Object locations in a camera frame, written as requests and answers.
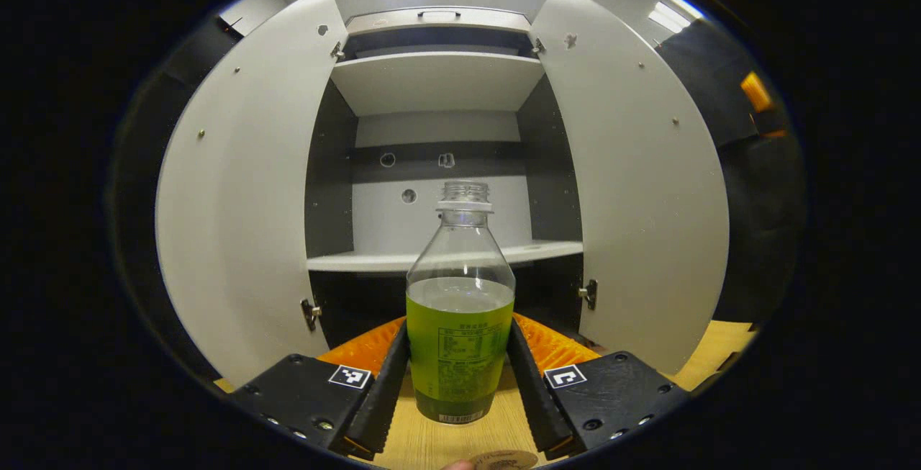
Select green drink bottle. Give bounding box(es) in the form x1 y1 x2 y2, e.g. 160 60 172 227
405 180 517 426

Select grey cabinet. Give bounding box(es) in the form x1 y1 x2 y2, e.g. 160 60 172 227
304 6 585 356

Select round brown coaster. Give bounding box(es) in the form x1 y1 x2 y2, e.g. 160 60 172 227
471 448 539 470

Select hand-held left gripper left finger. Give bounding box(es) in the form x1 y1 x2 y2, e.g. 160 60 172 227
227 315 411 462

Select grey cabinet door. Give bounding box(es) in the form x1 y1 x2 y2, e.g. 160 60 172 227
527 0 731 376
155 0 350 388

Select white cabinet shelf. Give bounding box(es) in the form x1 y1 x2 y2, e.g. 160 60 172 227
307 240 584 274
330 51 545 118

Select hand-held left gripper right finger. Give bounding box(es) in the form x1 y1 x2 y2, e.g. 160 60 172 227
507 312 691 460

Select black backdrop cloth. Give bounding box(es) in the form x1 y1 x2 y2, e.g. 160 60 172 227
108 13 807 384

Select small ceiling light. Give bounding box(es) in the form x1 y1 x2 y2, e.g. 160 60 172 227
648 0 706 33

